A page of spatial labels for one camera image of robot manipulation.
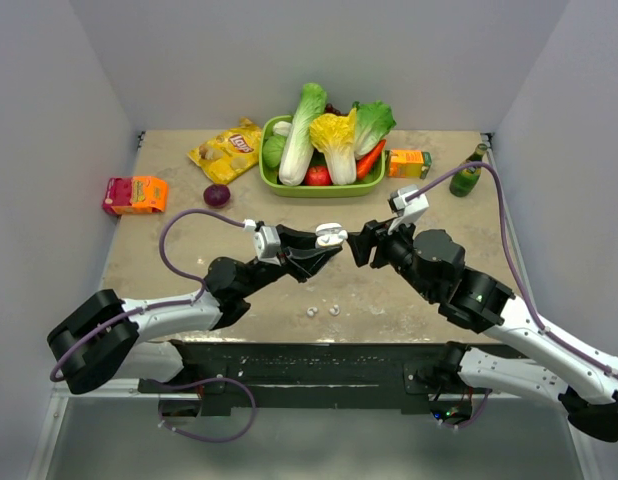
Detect round green cabbage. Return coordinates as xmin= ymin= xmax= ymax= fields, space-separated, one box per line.
xmin=261 ymin=134 xmax=287 ymax=169

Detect green plastic basket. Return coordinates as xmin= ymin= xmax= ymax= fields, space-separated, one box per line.
xmin=258 ymin=115 xmax=388 ymax=199

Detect orange carrot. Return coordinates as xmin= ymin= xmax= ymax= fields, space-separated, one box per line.
xmin=356 ymin=139 xmax=386 ymax=181

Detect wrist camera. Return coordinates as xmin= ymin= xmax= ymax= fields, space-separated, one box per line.
xmin=388 ymin=185 xmax=429 ymax=234
xmin=253 ymin=226 xmax=282 ymax=266

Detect green leafy cabbage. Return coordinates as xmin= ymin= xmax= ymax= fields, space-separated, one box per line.
xmin=352 ymin=101 xmax=396 ymax=160

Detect green napa cabbage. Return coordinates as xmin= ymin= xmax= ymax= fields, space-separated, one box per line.
xmin=278 ymin=83 xmax=327 ymax=186

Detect green Perrier glass bottle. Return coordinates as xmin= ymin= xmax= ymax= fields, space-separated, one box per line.
xmin=449 ymin=143 xmax=488 ymax=197

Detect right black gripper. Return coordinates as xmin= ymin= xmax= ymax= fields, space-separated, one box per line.
xmin=343 ymin=211 xmax=437 ymax=301

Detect purple cable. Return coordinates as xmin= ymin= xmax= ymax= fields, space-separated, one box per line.
xmin=49 ymin=208 xmax=258 ymax=384
xmin=403 ymin=161 xmax=618 ymax=386
xmin=436 ymin=387 xmax=493 ymax=431
xmin=148 ymin=375 xmax=260 ymax=444

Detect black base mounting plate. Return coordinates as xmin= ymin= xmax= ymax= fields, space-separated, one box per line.
xmin=139 ymin=343 xmax=479 ymax=415

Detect purple red onion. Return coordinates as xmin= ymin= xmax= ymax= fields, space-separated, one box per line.
xmin=202 ymin=184 xmax=231 ymax=209

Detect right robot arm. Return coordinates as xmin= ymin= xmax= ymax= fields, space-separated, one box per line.
xmin=348 ymin=220 xmax=618 ymax=443

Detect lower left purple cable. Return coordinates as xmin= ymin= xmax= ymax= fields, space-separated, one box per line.
xmin=148 ymin=375 xmax=260 ymax=444

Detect orange juice carton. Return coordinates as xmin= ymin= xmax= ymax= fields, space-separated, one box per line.
xmin=386 ymin=149 xmax=432 ymax=179

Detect white square charging case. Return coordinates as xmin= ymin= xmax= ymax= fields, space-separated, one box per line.
xmin=315 ymin=222 xmax=348 ymax=248

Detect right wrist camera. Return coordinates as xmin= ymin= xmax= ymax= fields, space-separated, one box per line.
xmin=388 ymin=185 xmax=429 ymax=234

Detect dark red grapes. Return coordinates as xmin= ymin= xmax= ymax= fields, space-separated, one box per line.
xmin=325 ymin=103 xmax=342 ymax=116

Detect orange pink snack box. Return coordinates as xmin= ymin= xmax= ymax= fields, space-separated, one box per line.
xmin=101 ymin=176 xmax=169 ymax=216

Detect yellow napa cabbage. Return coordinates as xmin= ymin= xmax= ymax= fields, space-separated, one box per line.
xmin=309 ymin=108 xmax=357 ymax=185

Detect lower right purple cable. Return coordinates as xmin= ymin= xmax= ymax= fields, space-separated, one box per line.
xmin=436 ymin=387 xmax=493 ymax=431

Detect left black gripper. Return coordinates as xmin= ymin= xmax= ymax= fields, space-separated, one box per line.
xmin=238 ymin=225 xmax=342 ymax=299

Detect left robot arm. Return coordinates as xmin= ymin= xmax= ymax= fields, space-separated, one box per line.
xmin=47 ymin=223 xmax=348 ymax=395

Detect red apple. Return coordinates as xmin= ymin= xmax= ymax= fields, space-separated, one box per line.
xmin=304 ymin=165 xmax=332 ymax=187

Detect white garlic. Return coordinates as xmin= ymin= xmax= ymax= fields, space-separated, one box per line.
xmin=272 ymin=121 xmax=292 ymax=138

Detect yellow Lays chips bag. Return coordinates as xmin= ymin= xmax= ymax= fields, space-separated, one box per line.
xmin=187 ymin=117 xmax=262 ymax=185

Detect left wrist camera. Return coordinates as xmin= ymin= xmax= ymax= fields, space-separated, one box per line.
xmin=253 ymin=226 xmax=282 ymax=266

